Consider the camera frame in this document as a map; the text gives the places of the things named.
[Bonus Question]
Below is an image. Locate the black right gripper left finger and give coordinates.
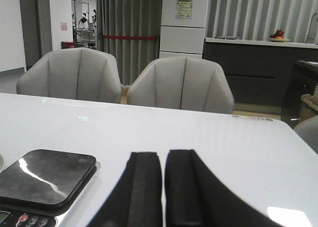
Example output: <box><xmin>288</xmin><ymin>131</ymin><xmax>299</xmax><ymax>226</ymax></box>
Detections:
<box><xmin>88</xmin><ymin>152</ymin><xmax>162</xmax><ymax>227</ymax></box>

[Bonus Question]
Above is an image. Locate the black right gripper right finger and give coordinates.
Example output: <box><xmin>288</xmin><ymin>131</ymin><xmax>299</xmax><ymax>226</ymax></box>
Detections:
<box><xmin>165</xmin><ymin>150</ymin><xmax>278</xmax><ymax>227</ymax></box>

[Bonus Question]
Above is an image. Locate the black electronic kitchen scale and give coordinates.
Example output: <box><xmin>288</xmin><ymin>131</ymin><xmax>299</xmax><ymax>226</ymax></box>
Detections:
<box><xmin>0</xmin><ymin>149</ymin><xmax>97</xmax><ymax>227</ymax></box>

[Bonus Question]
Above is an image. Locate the grey chair on right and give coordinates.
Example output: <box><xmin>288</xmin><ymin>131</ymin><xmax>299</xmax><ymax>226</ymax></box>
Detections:
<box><xmin>127</xmin><ymin>56</ymin><xmax>235</xmax><ymax>114</ymax></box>

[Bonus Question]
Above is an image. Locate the grey chair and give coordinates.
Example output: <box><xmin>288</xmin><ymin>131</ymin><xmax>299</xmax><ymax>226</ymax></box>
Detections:
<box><xmin>127</xmin><ymin>56</ymin><xmax>235</xmax><ymax>114</ymax></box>
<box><xmin>16</xmin><ymin>47</ymin><xmax>121</xmax><ymax>103</ymax></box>

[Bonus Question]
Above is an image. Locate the grey chair on left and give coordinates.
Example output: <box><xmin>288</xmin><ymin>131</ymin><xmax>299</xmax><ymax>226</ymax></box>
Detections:
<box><xmin>16</xmin><ymin>47</ymin><xmax>121</xmax><ymax>103</ymax></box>

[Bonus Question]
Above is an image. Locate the dark kitchen counter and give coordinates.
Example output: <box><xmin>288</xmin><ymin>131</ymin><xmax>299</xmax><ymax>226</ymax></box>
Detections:
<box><xmin>203</xmin><ymin>37</ymin><xmax>318</xmax><ymax>107</ymax></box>

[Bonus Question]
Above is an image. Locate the dark side table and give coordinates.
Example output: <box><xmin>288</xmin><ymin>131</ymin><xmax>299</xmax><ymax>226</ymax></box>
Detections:
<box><xmin>281</xmin><ymin>61</ymin><xmax>318</xmax><ymax>128</ymax></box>

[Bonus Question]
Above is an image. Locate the red barrier belt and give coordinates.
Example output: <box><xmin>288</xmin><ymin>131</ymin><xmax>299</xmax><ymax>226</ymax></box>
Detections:
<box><xmin>102</xmin><ymin>35</ymin><xmax>157</xmax><ymax>41</ymax></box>

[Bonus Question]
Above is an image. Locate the red trash bin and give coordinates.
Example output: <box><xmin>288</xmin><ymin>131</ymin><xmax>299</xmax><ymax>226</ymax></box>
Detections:
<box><xmin>61</xmin><ymin>41</ymin><xmax>76</xmax><ymax>49</ymax></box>

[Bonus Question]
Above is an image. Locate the fruit bowl on counter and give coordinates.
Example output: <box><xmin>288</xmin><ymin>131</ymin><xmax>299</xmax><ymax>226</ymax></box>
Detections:
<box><xmin>268</xmin><ymin>29</ymin><xmax>290</xmax><ymax>42</ymax></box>

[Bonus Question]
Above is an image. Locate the white refrigerator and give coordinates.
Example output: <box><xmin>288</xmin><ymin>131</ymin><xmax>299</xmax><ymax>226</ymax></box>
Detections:
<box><xmin>159</xmin><ymin>0</ymin><xmax>209</xmax><ymax>59</ymax></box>

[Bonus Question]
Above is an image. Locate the metal faucet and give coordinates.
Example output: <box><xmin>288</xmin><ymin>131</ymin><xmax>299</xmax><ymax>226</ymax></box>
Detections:
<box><xmin>305</xmin><ymin>12</ymin><xmax>318</xmax><ymax>44</ymax></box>

